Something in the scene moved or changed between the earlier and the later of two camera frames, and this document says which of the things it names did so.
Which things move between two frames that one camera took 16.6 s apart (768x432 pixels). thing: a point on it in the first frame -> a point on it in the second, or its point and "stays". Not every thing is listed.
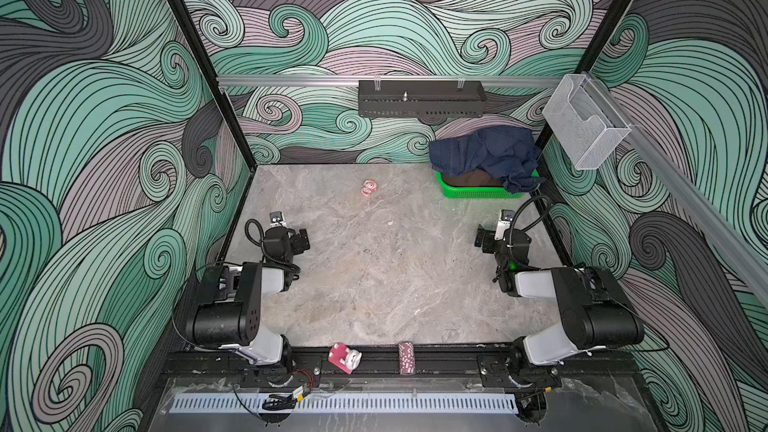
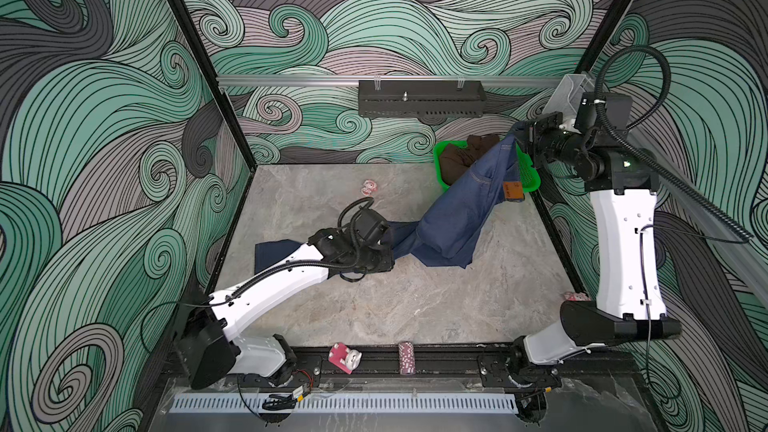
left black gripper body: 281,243 -> 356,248
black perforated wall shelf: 421,98 stays
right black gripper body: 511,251 -> 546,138
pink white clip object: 345,359 stays
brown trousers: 470,178 -> 456,156
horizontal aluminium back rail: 354,81 stays
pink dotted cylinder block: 406,358 stays
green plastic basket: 477,192 -> 528,174
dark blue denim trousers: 507,152 -> 443,233
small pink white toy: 369,186 stays
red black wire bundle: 279,402 stays
